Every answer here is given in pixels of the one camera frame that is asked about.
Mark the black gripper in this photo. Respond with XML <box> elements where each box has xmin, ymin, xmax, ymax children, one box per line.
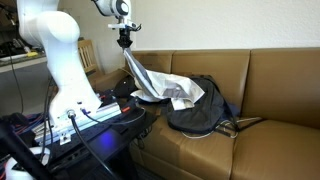
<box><xmin>116</xmin><ymin>28</ymin><xmax>134</xmax><ymax>50</ymax></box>

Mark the white cloth with grey patches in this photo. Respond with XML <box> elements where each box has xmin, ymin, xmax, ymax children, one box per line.
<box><xmin>123</xmin><ymin>47</ymin><xmax>206</xmax><ymax>111</ymax></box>

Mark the small crumpled white cloth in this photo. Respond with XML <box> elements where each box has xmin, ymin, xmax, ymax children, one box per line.
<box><xmin>129</xmin><ymin>89</ymin><xmax>168</xmax><ymax>103</ymax></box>

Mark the grey backpack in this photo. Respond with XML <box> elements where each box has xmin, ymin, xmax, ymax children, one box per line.
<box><xmin>155</xmin><ymin>75</ymin><xmax>268</xmax><ymax>135</ymax></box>

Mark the brown leather sofa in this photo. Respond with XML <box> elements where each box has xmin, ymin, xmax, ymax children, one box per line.
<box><xmin>88</xmin><ymin>47</ymin><xmax>320</xmax><ymax>180</ymax></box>

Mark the wooden chair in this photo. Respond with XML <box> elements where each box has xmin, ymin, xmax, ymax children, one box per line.
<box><xmin>77</xmin><ymin>39</ymin><xmax>103</xmax><ymax>75</ymax></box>

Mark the black rounded bag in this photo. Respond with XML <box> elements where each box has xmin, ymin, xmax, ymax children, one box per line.
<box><xmin>114</xmin><ymin>75</ymin><xmax>138</xmax><ymax>98</ymax></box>

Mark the black robot table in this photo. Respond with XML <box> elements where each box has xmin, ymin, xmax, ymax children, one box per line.
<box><xmin>43</xmin><ymin>96</ymin><xmax>158</xmax><ymax>180</ymax></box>

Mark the grey desk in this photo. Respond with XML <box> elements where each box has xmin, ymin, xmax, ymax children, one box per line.
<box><xmin>0</xmin><ymin>53</ymin><xmax>47</xmax><ymax>74</ymax></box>

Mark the black desk equipment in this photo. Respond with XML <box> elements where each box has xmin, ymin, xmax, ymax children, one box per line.
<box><xmin>0</xmin><ymin>33</ymin><xmax>33</xmax><ymax>58</ymax></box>

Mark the small black box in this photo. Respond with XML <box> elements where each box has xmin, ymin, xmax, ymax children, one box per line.
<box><xmin>8</xmin><ymin>112</ymin><xmax>31</xmax><ymax>129</ymax></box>

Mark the black stand pole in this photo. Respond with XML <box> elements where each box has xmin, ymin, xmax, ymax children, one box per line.
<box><xmin>0</xmin><ymin>119</ymin><xmax>51</xmax><ymax>180</ymax></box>

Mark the white tape roll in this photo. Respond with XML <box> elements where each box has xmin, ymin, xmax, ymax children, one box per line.
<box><xmin>4</xmin><ymin>146</ymin><xmax>53</xmax><ymax>180</ymax></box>

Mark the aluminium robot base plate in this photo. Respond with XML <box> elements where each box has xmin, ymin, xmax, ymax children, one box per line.
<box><xmin>33</xmin><ymin>101</ymin><xmax>123</xmax><ymax>146</ymax></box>

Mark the thin grey cable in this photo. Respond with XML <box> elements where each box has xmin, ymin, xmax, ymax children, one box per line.
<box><xmin>81</xmin><ymin>105</ymin><xmax>148</xmax><ymax>126</ymax></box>

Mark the black cable bundle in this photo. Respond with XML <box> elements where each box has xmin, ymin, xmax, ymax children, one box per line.
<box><xmin>34</xmin><ymin>76</ymin><xmax>54</xmax><ymax>158</ymax></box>

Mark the thick black cable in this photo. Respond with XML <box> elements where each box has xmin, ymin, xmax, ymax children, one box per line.
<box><xmin>67</xmin><ymin>110</ymin><xmax>119</xmax><ymax>180</ymax></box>

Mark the thin black cable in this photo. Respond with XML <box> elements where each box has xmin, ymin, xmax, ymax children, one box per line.
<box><xmin>8</xmin><ymin>54</ymin><xmax>25</xmax><ymax>114</ymax></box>

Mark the white cable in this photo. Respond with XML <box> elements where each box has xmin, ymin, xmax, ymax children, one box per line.
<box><xmin>180</xmin><ymin>116</ymin><xmax>264</xmax><ymax>140</ymax></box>

